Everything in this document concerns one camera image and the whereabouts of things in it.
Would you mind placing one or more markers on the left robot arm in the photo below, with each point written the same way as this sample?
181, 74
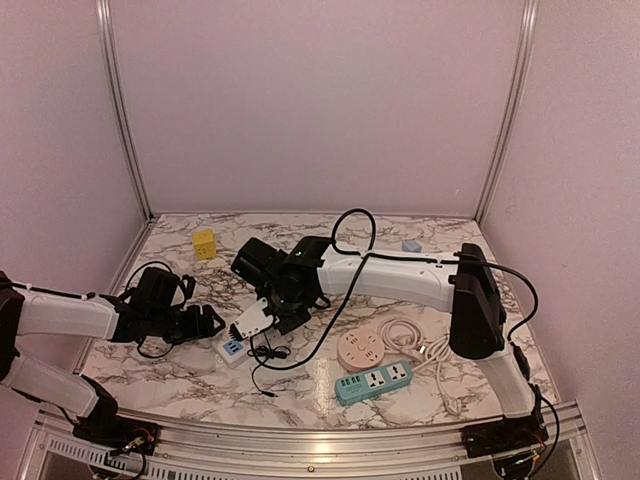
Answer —
157, 306

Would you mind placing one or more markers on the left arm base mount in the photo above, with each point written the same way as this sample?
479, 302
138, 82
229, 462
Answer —
104, 426

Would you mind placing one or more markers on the aluminium frame post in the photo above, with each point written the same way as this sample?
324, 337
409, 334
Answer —
109, 50
522, 62

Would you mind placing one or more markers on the pink round power socket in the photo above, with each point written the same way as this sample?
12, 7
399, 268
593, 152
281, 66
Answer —
360, 349

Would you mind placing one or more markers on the left aluminium frame post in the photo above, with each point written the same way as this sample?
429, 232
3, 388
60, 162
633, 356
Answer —
109, 50

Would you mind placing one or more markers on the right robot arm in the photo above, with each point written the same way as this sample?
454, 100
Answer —
289, 284

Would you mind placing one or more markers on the teal power strip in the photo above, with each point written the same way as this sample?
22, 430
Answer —
372, 383

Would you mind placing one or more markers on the aluminium front rail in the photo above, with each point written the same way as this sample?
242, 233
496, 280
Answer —
189, 449

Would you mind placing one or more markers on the black power adapter with cable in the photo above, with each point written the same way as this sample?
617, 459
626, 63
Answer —
262, 353

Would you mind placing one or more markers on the yellow cube power socket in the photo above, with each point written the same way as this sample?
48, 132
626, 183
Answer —
204, 245

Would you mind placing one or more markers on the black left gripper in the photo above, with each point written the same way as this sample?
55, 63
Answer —
207, 331

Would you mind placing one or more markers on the white multicolour power strip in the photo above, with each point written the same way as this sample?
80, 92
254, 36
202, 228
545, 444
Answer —
229, 353

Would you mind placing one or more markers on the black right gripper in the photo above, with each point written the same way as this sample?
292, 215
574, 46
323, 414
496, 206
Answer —
301, 316

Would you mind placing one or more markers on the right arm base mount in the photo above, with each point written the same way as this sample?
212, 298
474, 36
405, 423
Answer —
504, 435

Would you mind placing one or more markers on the light blue USB charger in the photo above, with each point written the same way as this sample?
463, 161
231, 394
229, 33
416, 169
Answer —
411, 246

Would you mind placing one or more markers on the right aluminium frame post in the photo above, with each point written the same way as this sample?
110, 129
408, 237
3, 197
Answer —
522, 62

